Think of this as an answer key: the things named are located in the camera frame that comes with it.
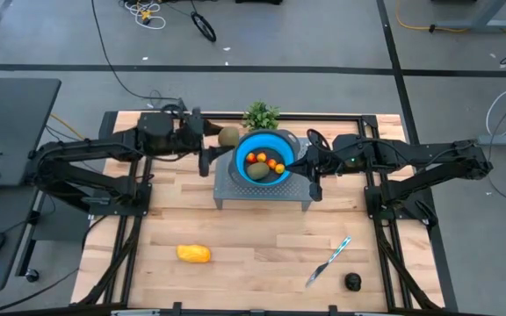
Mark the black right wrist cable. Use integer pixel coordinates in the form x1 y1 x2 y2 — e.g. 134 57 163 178
306 128 332 153

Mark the thin black floor cable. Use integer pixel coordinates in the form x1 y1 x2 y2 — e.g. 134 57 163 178
0 267 81 316

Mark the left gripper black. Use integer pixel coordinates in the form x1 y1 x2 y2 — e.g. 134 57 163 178
178 107 236 166

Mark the grey perforated metal stand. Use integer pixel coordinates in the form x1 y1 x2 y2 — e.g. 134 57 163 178
212 134 314 213

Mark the green plant in white pot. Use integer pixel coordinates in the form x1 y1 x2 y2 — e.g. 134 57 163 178
241 101 282 133

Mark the black table frame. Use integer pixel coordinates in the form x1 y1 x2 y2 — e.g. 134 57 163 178
70 109 459 316

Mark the blue collapsible bowl grey rim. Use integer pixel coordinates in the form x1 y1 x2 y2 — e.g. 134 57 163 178
227 128 301 189

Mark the yellow floor cable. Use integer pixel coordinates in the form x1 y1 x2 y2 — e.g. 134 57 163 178
49 112 87 142
394 0 469 34

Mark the long black floor cable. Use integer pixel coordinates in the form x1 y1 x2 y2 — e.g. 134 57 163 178
90 0 182 106

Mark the grey desk foot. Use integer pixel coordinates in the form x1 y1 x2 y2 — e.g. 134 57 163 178
475 131 506 147
430 0 506 34

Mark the brown-green kiwi fruit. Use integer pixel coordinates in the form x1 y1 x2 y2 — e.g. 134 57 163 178
217 126 241 148
246 161 271 182

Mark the yellow-orange mango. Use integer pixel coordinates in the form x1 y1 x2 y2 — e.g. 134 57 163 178
176 243 213 264

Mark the knife with teal patterned handle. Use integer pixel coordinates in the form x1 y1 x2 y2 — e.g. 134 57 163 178
304 235 352 289

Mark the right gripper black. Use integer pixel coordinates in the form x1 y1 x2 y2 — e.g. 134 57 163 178
286 144 336 181

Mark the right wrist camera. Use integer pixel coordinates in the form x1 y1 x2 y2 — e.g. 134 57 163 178
308 175 323 203

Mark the black desk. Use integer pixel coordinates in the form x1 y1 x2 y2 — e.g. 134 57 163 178
0 77 62 189

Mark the white coiled cable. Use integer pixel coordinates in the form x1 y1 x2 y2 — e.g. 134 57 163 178
123 0 167 31

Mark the black coiled cable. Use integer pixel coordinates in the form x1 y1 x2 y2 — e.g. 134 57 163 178
190 11 218 44

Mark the black avocado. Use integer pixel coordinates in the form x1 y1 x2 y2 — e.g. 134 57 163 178
343 272 363 292

